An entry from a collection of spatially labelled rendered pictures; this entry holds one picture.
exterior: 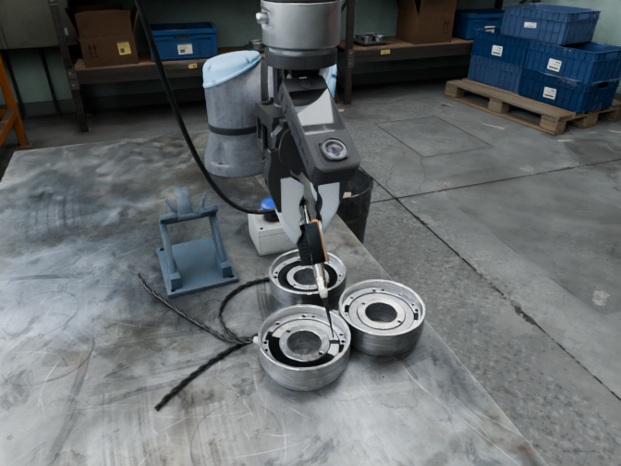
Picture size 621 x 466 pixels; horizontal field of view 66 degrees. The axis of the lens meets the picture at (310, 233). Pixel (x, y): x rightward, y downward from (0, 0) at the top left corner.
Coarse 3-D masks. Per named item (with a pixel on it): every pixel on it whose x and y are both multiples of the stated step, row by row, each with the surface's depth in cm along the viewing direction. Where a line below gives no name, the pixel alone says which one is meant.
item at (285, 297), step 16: (288, 256) 69; (336, 256) 68; (272, 272) 65; (288, 272) 66; (304, 272) 67; (336, 272) 66; (272, 288) 64; (304, 288) 63; (336, 288) 62; (288, 304) 62; (320, 304) 62
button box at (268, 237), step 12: (252, 216) 77; (264, 216) 76; (276, 216) 76; (252, 228) 76; (264, 228) 73; (276, 228) 73; (252, 240) 78; (264, 240) 74; (276, 240) 75; (288, 240) 75; (264, 252) 75; (276, 252) 76
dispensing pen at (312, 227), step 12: (300, 204) 55; (300, 228) 55; (312, 228) 53; (300, 240) 55; (312, 240) 53; (300, 252) 56; (312, 252) 53; (300, 264) 57; (312, 264) 53; (324, 276) 55; (324, 288) 55; (324, 300) 55
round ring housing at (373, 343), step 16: (352, 288) 62; (368, 288) 63; (384, 288) 63; (400, 288) 62; (368, 304) 60; (384, 304) 61; (416, 304) 60; (368, 320) 58; (384, 320) 62; (400, 320) 58; (416, 320) 60; (352, 336) 56; (368, 336) 55; (384, 336) 54; (400, 336) 54; (416, 336) 56; (368, 352) 57; (384, 352) 56; (400, 352) 57
